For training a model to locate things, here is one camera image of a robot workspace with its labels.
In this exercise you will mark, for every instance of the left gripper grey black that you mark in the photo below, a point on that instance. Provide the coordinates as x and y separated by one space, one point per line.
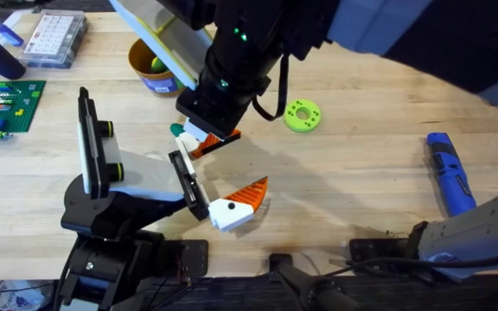
149 175

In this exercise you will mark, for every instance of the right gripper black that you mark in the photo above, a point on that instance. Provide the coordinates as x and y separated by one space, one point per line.
240 65

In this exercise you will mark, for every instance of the orange ribbed wedge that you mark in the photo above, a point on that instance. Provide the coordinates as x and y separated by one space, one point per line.
208 144

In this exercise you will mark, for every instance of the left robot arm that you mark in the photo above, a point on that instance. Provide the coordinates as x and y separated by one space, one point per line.
102 216

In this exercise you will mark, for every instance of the blue electric screwdriver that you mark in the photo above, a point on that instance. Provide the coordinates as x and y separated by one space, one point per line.
450 173

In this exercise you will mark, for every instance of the right wrist flat plate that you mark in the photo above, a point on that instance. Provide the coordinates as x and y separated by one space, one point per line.
167 39

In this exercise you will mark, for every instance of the green disc with holes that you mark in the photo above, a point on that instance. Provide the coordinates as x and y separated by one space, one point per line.
294 121

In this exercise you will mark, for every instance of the left wrist black flat plate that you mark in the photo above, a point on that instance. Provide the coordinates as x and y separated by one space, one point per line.
91 142

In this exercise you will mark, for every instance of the black stand pole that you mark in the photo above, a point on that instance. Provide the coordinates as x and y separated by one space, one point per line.
294 274

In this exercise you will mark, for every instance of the clear plastic parts box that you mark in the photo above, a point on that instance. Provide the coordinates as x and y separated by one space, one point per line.
52 39

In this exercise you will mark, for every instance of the green board with blocks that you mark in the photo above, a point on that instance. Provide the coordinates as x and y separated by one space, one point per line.
11 108

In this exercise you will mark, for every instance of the red and white bag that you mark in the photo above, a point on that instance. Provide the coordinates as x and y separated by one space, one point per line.
7 298

